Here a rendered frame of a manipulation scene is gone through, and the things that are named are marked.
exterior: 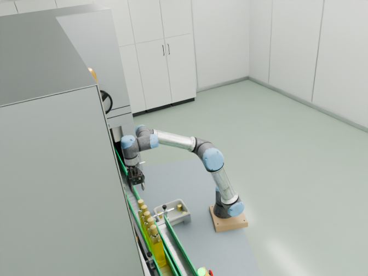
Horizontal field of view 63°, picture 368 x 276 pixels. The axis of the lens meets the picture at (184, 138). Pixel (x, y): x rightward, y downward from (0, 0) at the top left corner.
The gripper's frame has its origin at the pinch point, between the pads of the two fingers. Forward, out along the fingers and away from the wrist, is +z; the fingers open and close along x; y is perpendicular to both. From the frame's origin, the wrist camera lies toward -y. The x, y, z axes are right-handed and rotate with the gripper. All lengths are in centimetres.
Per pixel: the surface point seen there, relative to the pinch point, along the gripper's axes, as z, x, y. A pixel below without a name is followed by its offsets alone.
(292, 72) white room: 77, 332, -307
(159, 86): 77, 99, -376
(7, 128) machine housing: -83, -28, 75
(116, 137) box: 15, -3, -100
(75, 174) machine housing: -67, -18, 74
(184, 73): 63, 150, -381
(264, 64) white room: 80, 324, -388
